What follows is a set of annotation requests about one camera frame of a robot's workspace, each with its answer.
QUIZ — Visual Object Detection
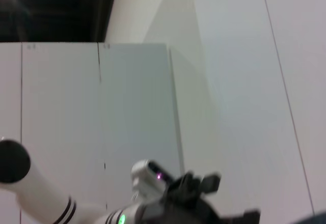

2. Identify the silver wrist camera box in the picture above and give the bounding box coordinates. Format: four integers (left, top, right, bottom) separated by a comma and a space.
130, 159, 174, 202

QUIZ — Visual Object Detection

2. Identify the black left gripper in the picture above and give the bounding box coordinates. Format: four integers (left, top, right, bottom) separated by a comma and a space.
144, 170, 261, 224

